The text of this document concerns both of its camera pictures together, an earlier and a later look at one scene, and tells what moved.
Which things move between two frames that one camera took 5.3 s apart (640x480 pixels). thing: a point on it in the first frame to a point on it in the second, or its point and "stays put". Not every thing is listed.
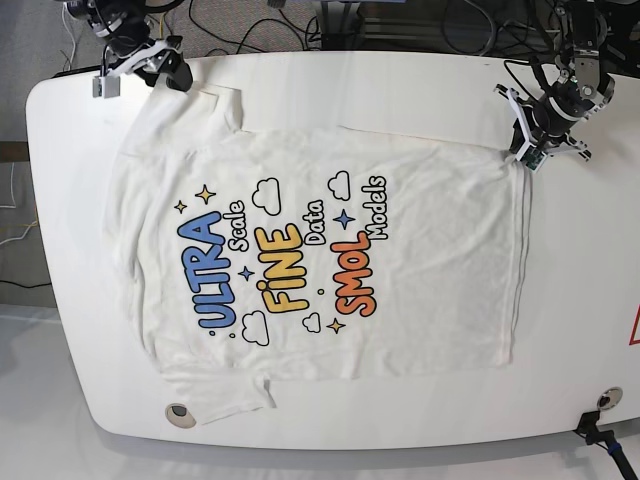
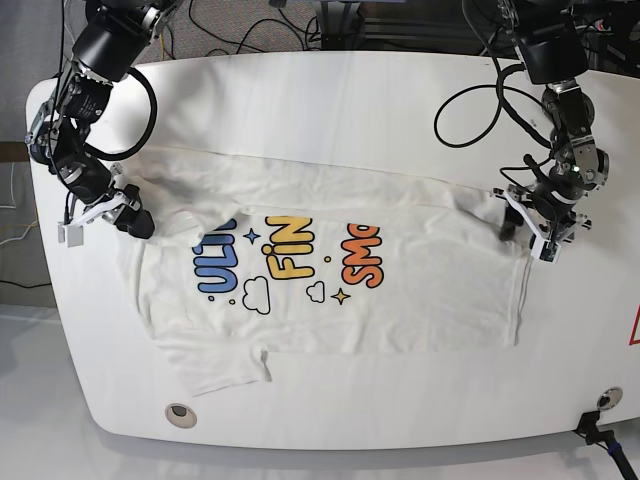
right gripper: x=529 y=145 to x=546 y=226
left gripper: x=115 y=66 to x=109 y=206
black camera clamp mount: x=587 y=427 stays put
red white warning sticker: x=635 y=328 stays put
